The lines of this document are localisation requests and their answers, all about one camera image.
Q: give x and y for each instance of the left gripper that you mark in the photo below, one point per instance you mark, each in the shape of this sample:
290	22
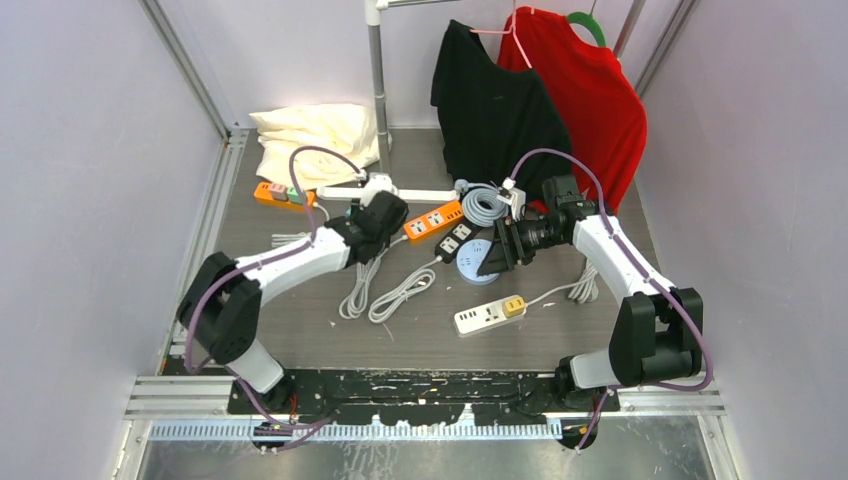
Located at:
357	211

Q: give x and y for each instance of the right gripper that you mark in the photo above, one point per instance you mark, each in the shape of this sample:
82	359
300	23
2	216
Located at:
507	250

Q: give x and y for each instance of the round blue power strip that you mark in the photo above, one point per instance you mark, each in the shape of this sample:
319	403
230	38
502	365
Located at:
469	258

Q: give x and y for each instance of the black power strip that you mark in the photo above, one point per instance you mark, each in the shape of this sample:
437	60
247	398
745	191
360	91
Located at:
446	250

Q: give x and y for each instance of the white usb power strip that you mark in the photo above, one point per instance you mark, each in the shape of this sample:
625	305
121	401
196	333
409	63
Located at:
482	318

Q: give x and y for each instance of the orange power strip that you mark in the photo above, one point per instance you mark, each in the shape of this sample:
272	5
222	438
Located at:
261	195
434	222

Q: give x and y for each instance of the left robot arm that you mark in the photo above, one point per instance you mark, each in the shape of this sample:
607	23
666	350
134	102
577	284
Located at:
222	304

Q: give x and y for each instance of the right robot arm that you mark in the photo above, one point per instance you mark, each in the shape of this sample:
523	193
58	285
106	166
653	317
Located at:
658	326

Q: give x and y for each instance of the yellow charger on white strip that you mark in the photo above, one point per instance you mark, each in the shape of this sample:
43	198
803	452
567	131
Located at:
514	307

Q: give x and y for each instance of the cream folded cloth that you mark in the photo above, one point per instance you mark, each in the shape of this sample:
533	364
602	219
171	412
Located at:
347	129

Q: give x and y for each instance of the pink charger on far strip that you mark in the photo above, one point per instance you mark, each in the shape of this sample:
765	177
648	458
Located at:
278	192

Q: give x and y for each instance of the black t-shirt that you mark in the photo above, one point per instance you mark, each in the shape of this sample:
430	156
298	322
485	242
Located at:
489	116

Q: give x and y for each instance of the red t-shirt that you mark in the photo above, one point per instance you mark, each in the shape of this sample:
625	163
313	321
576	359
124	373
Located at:
605	118

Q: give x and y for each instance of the white clothes rack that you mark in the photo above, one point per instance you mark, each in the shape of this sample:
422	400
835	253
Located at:
373	10

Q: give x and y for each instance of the pink hanger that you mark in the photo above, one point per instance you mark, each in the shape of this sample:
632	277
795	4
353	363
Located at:
510	32

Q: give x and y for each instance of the green hanger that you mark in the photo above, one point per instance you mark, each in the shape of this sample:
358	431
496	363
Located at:
586	22

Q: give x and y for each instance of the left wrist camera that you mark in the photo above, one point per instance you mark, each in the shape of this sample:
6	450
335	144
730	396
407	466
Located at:
374	184

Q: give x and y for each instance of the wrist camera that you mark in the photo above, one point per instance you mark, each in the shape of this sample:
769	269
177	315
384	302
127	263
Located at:
513	197
374	184

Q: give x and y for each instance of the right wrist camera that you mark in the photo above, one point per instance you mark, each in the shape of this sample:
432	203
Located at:
513	197

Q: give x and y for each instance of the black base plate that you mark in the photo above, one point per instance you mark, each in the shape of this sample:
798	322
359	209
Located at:
404	404

